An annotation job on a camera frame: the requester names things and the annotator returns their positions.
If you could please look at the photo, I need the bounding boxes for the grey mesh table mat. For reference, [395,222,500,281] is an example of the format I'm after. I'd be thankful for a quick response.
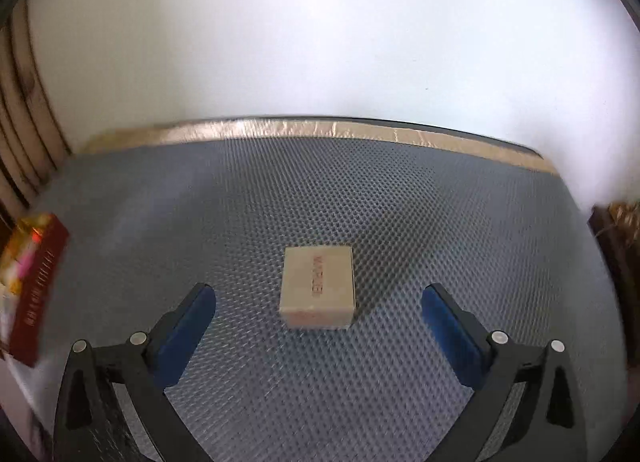
[15,137,628,461]

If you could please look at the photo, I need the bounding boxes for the tan cardboard box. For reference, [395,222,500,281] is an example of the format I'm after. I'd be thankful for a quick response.
[279,245,356,330]

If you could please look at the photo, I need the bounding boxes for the beige patterned curtain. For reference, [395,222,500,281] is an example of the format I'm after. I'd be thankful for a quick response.
[0,0,72,225]

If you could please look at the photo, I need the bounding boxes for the red gold toffee tin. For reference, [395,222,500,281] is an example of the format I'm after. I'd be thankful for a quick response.
[1,213,70,367]

